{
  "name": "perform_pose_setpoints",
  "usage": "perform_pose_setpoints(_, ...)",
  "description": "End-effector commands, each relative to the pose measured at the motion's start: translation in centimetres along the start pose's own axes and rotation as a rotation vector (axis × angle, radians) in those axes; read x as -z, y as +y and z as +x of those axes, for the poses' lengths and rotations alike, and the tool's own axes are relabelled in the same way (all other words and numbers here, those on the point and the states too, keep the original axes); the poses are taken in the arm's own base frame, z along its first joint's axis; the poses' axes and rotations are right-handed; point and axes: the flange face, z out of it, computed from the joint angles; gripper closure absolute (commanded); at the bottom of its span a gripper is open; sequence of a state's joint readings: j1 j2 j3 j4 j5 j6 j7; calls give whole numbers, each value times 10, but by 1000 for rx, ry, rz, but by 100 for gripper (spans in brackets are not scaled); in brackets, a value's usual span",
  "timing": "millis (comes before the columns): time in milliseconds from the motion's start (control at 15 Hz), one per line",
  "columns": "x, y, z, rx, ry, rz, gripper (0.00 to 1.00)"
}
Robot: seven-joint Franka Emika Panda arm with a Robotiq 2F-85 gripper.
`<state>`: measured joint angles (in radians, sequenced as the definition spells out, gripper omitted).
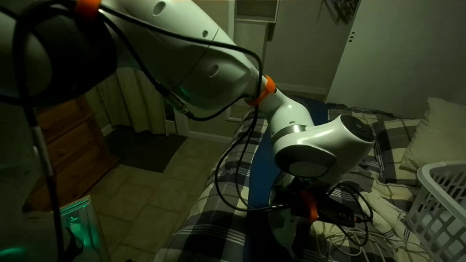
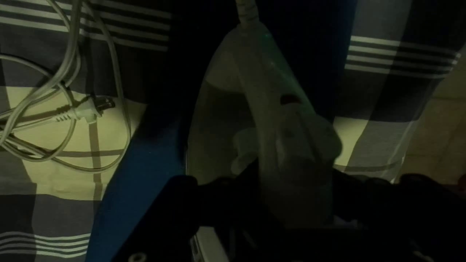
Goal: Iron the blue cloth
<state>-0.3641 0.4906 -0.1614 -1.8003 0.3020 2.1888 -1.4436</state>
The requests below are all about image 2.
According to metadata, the white clothes iron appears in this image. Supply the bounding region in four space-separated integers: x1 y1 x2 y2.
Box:
184 0 344 229

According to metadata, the blue cloth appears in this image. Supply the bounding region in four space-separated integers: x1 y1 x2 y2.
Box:
85 0 362 262

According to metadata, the plaid bed comforter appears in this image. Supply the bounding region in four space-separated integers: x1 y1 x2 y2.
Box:
0 0 466 262

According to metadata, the white iron power cord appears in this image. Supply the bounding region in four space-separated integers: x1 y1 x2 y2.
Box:
0 0 133 173

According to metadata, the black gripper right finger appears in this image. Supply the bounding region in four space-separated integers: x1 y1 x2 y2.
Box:
330 168 466 262

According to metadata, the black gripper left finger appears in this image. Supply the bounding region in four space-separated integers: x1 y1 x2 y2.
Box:
114 165 264 262

